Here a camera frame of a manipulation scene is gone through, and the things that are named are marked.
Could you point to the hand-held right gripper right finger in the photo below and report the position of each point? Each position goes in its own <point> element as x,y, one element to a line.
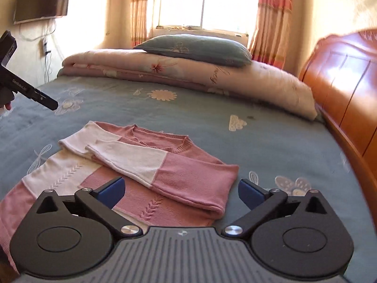
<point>250,194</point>

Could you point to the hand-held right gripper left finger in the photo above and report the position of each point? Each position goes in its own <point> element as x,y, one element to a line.
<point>113,193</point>

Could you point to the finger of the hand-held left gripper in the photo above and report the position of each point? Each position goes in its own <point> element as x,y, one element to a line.
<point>45,100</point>

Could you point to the pink and cream knit sweater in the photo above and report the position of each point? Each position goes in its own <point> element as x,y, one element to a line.
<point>182,168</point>

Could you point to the person's left hand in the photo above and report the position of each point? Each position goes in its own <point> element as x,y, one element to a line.
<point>7,105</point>

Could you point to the striped orange curtain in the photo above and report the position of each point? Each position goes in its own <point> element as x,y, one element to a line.
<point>140,6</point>
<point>272,17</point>

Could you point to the folded floral quilt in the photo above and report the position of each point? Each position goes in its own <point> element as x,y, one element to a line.
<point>191,73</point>

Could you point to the wooden headboard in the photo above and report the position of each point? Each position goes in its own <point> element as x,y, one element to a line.
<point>344,94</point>

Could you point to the grey-blue floral pillow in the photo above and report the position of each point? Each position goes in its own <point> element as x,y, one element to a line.
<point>197,48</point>

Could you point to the bright window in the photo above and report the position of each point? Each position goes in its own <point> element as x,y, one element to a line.
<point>206,0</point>

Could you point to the wall power strip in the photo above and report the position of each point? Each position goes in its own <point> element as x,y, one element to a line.
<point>46,47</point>

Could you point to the wall-mounted television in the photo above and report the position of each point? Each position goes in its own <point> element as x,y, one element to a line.
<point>42,3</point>

